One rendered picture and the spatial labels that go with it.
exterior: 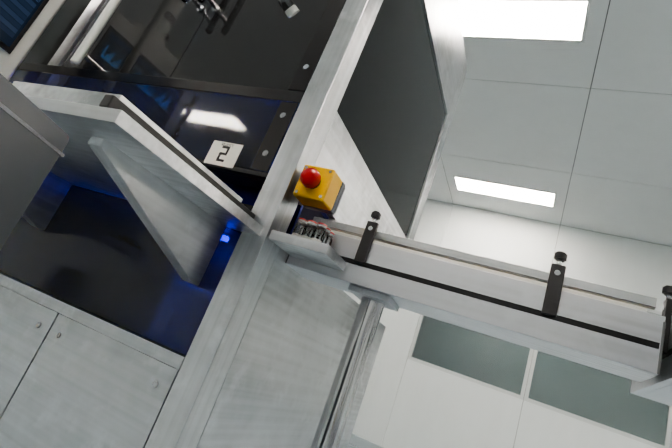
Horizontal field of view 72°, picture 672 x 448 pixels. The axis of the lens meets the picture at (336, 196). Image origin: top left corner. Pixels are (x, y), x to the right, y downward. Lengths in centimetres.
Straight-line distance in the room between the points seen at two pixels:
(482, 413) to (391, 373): 100
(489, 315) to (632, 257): 494
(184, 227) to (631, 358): 78
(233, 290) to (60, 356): 40
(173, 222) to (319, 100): 42
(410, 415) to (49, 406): 460
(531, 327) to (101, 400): 80
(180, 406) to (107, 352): 21
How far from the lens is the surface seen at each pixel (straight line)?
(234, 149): 108
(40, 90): 87
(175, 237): 89
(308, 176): 91
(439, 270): 92
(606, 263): 573
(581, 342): 89
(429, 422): 543
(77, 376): 111
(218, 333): 92
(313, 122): 102
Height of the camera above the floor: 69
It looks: 19 degrees up
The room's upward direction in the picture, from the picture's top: 21 degrees clockwise
